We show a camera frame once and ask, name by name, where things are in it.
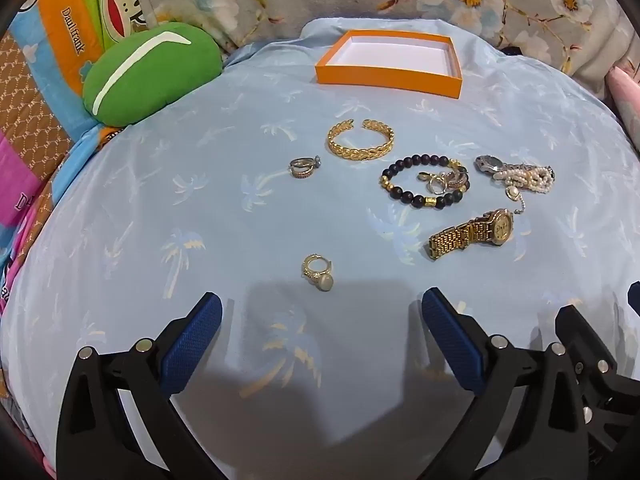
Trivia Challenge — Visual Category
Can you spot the cartoon printed blanket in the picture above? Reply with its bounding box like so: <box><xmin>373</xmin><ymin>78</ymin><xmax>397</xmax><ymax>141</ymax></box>
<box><xmin>0</xmin><ymin>0</ymin><xmax>161</xmax><ymax>480</ymax></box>

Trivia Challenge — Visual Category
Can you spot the black bead bracelet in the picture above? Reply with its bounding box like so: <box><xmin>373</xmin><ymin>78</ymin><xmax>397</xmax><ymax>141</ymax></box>
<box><xmin>381</xmin><ymin>155</ymin><xmax>471</xmax><ymax>211</ymax></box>

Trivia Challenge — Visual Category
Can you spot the pink pillow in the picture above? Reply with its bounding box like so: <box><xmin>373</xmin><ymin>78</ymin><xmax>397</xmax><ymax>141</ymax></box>
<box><xmin>606</xmin><ymin>65</ymin><xmax>640</xmax><ymax>153</ymax></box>

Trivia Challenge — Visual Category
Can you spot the orange cardboard box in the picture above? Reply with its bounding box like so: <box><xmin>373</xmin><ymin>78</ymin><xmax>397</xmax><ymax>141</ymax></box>
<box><xmin>315</xmin><ymin>30</ymin><xmax>464</xmax><ymax>100</ymax></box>

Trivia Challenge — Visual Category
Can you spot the pearl bracelet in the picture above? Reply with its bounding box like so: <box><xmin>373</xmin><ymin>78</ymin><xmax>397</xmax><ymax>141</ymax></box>
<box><xmin>492</xmin><ymin>165</ymin><xmax>557</xmax><ymax>217</ymax></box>

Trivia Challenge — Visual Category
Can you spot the silver gemstone ring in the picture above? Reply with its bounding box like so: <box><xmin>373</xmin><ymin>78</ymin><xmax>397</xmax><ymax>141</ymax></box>
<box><xmin>289</xmin><ymin>155</ymin><xmax>322</xmax><ymax>180</ymax></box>

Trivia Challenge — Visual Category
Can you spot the silver wristwatch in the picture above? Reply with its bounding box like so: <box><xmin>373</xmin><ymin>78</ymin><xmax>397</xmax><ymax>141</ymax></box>
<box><xmin>474</xmin><ymin>155</ymin><xmax>556</xmax><ymax>181</ymax></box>

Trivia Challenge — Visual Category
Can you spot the gold cuff bracelet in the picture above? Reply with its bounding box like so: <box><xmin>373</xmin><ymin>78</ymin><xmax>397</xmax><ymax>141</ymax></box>
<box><xmin>327</xmin><ymin>118</ymin><xmax>396</xmax><ymax>163</ymax></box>

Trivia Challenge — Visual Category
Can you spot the light blue palm print sheet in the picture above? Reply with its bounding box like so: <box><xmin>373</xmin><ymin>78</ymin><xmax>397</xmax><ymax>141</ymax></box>
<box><xmin>0</xmin><ymin>17</ymin><xmax>640</xmax><ymax>480</ymax></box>

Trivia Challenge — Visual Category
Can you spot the gold wristwatch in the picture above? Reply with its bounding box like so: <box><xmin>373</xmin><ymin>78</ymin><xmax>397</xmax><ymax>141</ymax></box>
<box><xmin>428</xmin><ymin>208</ymin><xmax>516</xmax><ymax>262</ymax></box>

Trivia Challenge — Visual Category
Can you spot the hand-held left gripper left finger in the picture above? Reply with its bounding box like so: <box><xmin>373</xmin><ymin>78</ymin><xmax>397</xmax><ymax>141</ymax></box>
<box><xmin>56</xmin><ymin>292</ymin><xmax>223</xmax><ymax>480</ymax></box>

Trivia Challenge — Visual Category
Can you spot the green pillow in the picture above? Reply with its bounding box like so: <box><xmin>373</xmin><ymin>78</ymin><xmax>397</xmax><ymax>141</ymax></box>
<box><xmin>82</xmin><ymin>21</ymin><xmax>222</xmax><ymax>127</ymax></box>

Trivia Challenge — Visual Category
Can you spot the gold pearl ring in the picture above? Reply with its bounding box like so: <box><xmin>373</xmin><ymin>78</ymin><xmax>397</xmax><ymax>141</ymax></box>
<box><xmin>301</xmin><ymin>254</ymin><xmax>335</xmax><ymax>291</ymax></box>

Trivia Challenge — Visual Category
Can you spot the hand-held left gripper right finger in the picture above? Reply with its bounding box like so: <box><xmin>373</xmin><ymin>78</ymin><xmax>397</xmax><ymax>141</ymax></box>
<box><xmin>421</xmin><ymin>287</ymin><xmax>591</xmax><ymax>480</ymax></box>

